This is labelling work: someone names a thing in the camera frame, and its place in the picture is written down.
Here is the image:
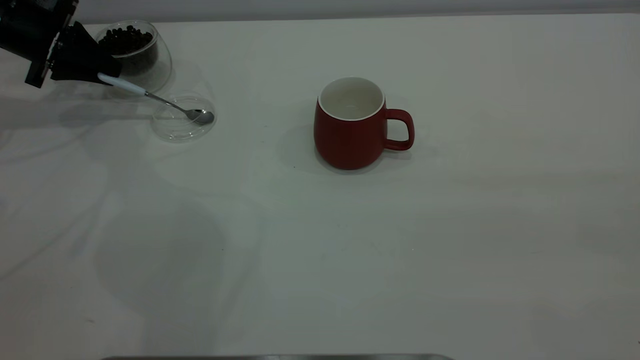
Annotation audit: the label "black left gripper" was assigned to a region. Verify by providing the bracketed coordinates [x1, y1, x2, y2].
[0, 0, 123, 89]

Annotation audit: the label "metal spoon pale blue handle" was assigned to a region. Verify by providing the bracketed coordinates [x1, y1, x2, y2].
[97, 72, 215, 126]

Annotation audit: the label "small clear glass dish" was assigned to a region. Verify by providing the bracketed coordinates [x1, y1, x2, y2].
[151, 91, 218, 144]

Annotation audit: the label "red ceramic mug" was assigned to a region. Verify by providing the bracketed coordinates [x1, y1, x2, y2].
[314, 76, 416, 171]

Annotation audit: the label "dark coffee beans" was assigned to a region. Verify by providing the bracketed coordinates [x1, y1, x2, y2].
[99, 25, 160, 76]

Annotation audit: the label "clear glass cup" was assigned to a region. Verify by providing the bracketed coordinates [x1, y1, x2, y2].
[95, 20, 173, 99]

